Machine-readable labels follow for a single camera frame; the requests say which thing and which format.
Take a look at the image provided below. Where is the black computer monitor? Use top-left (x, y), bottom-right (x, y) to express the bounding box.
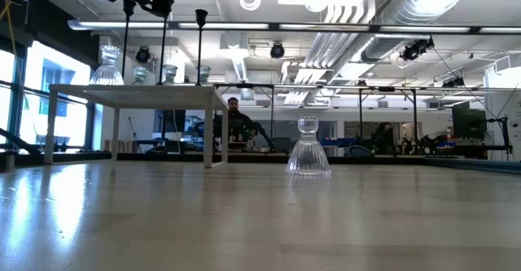
top-left (153, 108), bottom-right (186, 133)
top-left (452, 102), bottom-right (488, 141)

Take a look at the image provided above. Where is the person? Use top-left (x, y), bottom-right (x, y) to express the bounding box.
top-left (370, 122), bottom-right (399, 155)
top-left (213, 96), bottom-right (278, 150)

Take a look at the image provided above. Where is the dark office chair back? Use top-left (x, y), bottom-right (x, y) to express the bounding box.
top-left (348, 144), bottom-right (374, 158)

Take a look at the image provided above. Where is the overhead light bar rail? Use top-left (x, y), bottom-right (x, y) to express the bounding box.
top-left (67, 18), bottom-right (521, 35)

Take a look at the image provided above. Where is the black background rig frame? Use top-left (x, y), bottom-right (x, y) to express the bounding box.
top-left (215, 82), bottom-right (420, 142)

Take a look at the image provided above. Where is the black hanging camera cluster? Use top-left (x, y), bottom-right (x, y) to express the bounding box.
top-left (400, 37), bottom-right (436, 63)

